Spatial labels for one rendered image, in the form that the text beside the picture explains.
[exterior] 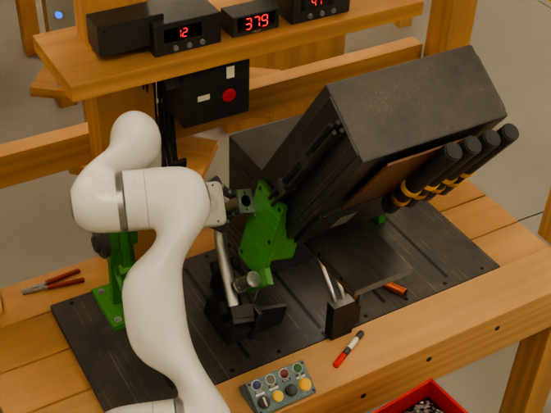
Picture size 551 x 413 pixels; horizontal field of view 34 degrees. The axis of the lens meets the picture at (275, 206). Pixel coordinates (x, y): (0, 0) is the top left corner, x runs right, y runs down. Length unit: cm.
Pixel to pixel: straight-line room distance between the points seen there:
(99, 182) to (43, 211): 260
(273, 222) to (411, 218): 66
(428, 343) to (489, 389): 118
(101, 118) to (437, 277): 96
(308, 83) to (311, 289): 56
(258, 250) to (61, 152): 53
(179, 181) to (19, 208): 267
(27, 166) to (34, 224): 180
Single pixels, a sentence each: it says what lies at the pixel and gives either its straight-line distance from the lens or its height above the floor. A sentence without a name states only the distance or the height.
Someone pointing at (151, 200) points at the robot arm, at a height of 160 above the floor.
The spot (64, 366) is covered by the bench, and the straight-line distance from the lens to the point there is 218.
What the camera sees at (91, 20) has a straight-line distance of 192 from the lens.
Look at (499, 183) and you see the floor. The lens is 432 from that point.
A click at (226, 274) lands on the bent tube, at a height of 103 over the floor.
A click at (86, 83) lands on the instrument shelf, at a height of 154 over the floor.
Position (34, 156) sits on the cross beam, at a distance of 219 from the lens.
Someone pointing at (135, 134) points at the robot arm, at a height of 164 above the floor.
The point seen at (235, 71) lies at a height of 147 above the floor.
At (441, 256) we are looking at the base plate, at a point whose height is 90.
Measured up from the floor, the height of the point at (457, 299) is 90.
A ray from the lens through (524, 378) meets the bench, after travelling 276.
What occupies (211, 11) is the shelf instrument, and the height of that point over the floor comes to 161.
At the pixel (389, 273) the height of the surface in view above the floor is 113.
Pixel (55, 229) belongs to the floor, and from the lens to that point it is 394.
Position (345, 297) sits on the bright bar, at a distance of 213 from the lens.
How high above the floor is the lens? 249
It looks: 39 degrees down
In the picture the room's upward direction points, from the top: 2 degrees clockwise
